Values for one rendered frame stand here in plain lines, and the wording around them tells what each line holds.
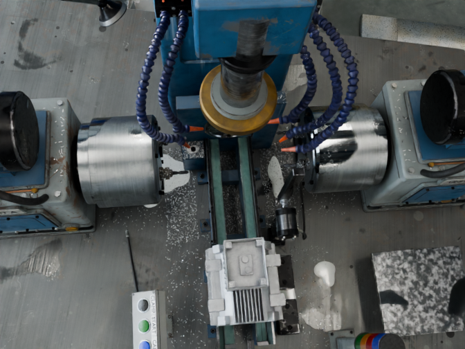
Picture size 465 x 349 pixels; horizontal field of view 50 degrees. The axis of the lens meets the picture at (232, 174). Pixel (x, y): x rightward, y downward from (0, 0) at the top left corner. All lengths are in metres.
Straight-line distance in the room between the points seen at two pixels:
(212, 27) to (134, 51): 1.02
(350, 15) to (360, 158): 1.75
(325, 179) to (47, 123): 0.74
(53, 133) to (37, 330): 0.61
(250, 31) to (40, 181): 0.69
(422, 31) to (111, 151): 2.16
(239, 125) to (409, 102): 0.52
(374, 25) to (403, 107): 1.58
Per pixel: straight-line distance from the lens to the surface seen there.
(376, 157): 1.38
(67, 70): 1.86
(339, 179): 1.38
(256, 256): 1.27
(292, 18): 0.86
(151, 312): 1.30
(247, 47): 0.90
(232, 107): 1.12
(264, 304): 1.29
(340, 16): 3.01
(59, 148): 1.34
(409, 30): 3.04
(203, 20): 0.84
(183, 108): 1.35
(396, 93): 1.45
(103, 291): 1.60
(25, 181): 1.32
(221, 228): 1.48
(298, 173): 1.19
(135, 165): 1.29
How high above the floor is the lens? 2.37
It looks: 72 degrees down
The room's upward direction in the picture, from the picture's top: 10 degrees clockwise
